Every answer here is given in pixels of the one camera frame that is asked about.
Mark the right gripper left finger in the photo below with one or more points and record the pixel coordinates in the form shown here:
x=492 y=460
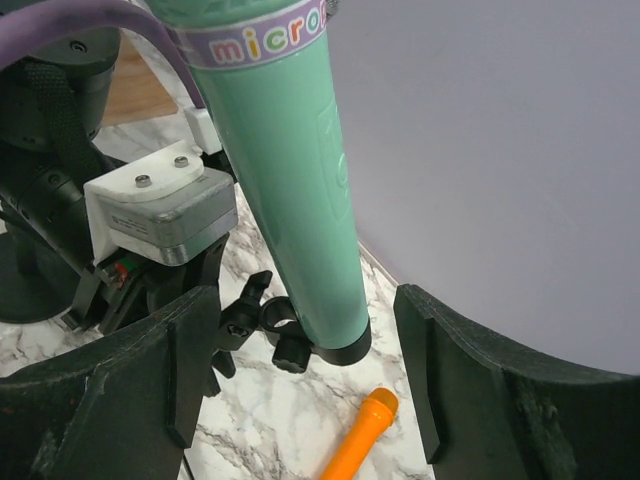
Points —
x=124 y=406

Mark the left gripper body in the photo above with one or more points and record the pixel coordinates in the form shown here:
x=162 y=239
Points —
x=127 y=287

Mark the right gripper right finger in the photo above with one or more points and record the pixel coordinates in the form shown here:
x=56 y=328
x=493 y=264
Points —
x=488 y=407

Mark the orange toy microphone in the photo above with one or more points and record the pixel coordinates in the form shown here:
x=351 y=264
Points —
x=376 y=414

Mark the black tripod clip stand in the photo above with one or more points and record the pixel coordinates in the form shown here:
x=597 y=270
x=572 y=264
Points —
x=275 y=318

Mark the mint green toy microphone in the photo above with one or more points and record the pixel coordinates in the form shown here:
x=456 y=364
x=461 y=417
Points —
x=263 y=70

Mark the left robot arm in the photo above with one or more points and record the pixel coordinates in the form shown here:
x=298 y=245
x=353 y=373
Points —
x=52 y=106

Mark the wooden board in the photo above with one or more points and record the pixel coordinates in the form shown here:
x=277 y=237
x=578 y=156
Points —
x=136 y=94

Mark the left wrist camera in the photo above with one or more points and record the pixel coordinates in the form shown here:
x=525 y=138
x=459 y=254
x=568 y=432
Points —
x=167 y=207

